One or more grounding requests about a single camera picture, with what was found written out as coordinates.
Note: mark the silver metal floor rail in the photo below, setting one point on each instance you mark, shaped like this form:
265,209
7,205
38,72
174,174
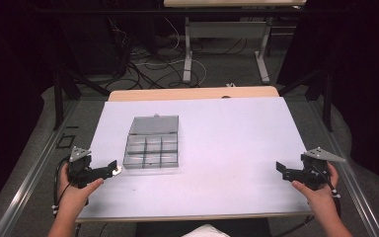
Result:
29,184
352,184

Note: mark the white-legged desk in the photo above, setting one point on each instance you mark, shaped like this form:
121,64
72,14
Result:
227,29

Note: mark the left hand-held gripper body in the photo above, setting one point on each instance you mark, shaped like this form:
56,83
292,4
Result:
79,169

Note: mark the clear plastic compartment box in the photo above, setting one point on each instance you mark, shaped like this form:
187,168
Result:
153,144

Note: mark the white cloth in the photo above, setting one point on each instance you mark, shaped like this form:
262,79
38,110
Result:
207,231

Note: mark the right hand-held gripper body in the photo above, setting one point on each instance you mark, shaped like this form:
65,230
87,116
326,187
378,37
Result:
316,173

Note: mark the person's right hand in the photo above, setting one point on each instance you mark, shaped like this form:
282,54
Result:
320,197

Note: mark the person's left hand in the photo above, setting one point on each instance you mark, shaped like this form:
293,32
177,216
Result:
75,197

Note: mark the black metal stand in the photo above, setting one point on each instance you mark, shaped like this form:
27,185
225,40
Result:
326,98
59,98

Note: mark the small shiny silver piece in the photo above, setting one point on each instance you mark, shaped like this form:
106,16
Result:
117,170

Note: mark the white table mat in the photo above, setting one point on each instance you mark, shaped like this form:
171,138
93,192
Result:
230,141

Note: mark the person's dark clothing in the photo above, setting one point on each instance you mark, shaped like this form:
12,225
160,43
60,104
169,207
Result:
164,228

